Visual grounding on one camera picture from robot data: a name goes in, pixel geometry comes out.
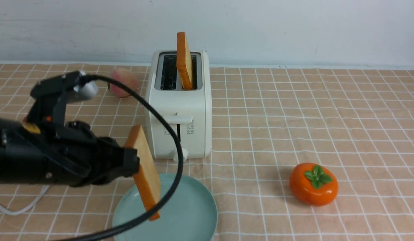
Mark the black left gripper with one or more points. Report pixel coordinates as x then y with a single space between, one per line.
77 157

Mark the toast slice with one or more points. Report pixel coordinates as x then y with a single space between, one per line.
184 62
147 178

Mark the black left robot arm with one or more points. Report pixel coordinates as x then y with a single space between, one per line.
20 161

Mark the white two-slot toaster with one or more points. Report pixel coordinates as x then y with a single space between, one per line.
189 112

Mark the light green plate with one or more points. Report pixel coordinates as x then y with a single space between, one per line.
190 214

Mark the pink peach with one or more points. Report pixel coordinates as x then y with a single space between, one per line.
125 77

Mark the orange persimmon with green leaves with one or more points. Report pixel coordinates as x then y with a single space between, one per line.
313 184

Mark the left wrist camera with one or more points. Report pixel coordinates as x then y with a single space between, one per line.
52 95

